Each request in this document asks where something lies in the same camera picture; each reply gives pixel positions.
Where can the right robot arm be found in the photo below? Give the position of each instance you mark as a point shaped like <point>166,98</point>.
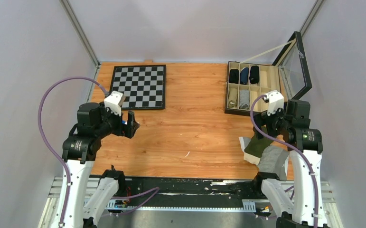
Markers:
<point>291,120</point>

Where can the black rolled underwear tall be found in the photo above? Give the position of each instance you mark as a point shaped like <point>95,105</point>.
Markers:
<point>254,75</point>

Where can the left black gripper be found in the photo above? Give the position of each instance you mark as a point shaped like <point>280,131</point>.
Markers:
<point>128,130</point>

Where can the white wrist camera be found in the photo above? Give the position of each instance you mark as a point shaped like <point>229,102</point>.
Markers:
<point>275,101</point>
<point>114,102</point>

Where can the right aluminium frame post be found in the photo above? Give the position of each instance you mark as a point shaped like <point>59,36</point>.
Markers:
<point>311,16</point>

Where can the beige rolled underwear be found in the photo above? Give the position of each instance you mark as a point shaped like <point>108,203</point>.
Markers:
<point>232,98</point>

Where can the grey rolled underwear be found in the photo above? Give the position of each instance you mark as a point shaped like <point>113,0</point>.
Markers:
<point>244,99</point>

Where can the black white chessboard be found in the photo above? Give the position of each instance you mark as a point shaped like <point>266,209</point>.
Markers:
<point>144,87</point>

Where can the green underwear white waistband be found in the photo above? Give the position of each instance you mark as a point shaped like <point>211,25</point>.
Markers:
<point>260,152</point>

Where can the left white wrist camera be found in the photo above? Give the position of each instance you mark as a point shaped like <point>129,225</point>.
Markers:
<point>114,102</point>

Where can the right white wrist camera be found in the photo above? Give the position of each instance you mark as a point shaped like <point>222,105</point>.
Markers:
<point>275,101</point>

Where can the black compartment storage box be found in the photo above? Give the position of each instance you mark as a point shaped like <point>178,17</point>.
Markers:
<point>288,73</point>

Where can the aluminium frame post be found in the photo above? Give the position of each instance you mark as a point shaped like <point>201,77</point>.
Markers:
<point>80,32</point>
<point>311,16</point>

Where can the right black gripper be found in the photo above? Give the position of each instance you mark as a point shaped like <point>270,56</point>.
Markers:
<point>262,118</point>

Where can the navy rolled underwear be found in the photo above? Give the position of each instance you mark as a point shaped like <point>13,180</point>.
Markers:
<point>244,76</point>

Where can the left aluminium frame post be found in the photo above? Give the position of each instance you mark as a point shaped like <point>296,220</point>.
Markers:
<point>80,32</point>

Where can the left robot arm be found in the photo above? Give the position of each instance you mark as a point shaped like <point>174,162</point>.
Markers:
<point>94,122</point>

